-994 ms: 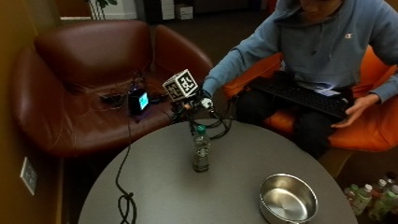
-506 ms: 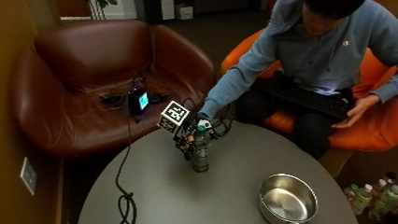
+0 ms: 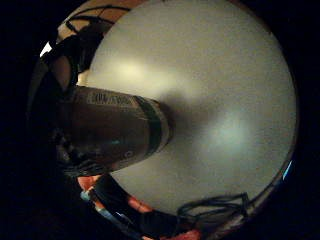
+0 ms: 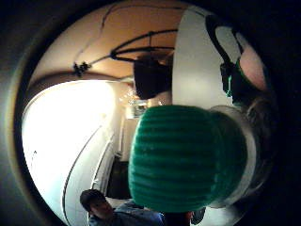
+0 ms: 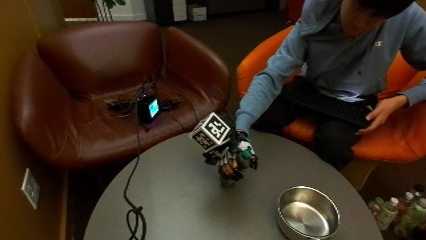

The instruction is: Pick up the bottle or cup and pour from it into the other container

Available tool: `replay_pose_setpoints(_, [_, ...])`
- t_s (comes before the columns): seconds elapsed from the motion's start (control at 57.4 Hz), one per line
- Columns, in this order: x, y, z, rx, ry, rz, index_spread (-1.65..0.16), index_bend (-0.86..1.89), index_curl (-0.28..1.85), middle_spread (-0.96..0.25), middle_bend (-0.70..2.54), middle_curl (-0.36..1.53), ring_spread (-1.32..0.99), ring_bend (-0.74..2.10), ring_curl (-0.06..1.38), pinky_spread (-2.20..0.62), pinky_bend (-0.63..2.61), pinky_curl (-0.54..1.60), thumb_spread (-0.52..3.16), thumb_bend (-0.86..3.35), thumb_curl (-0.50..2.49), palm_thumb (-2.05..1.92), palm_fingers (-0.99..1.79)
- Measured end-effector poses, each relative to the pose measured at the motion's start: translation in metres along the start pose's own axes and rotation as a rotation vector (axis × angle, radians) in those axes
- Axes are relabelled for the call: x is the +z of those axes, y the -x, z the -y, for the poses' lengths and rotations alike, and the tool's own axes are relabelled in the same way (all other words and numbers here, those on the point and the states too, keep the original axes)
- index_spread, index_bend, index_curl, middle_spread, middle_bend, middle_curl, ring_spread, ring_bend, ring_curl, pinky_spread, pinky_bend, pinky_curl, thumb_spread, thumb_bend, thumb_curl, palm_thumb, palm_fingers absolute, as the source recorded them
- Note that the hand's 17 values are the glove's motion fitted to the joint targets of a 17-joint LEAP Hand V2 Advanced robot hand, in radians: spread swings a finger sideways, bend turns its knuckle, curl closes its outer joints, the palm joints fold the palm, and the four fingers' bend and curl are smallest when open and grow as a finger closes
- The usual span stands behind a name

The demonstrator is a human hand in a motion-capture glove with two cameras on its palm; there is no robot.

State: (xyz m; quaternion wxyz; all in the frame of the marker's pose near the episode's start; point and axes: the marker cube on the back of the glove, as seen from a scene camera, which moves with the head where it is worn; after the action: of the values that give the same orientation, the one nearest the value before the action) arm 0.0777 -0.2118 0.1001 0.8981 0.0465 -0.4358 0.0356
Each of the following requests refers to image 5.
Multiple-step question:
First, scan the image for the orange chair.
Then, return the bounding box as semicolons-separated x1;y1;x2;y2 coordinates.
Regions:
235;24;426;164

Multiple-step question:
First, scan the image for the black laptop keyboard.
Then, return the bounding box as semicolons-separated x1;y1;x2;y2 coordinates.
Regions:
283;87;378;128

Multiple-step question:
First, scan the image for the white marker cube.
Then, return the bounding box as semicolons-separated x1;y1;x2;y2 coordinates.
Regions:
189;111;233;154

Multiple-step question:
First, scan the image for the the person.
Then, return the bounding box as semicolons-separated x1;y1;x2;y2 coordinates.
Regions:
234;0;426;172

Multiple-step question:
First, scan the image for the steel bowl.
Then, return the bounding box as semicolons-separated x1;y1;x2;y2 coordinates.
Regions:
276;185;342;240

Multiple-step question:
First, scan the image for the dark bottle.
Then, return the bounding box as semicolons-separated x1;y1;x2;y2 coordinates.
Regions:
408;183;426;201

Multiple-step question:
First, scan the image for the small clear bottle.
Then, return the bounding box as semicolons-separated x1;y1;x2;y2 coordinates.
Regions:
367;196;386;215

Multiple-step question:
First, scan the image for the red bottle with white cap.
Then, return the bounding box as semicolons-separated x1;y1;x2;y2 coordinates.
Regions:
395;191;415;214

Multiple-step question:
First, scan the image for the black device with lit screen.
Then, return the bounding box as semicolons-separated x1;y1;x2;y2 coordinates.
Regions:
135;94;162;125

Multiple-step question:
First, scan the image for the green bottle with white cap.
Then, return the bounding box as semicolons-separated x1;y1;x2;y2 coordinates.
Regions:
374;197;400;232
392;198;426;238

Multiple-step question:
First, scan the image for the brown leather armchair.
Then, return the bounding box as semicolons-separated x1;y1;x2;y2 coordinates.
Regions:
10;20;231;169

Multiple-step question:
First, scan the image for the white cardboard box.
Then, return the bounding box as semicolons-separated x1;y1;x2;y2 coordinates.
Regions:
186;3;209;22

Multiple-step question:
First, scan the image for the white cabinet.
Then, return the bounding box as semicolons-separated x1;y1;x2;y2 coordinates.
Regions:
170;0;189;23

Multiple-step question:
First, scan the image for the white planter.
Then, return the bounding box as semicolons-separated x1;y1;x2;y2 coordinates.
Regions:
93;0;147;22

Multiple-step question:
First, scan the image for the black cable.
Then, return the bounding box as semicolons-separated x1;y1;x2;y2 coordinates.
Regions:
122;111;149;240

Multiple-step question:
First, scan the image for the white wall outlet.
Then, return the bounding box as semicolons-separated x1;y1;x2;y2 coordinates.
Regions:
20;167;42;210

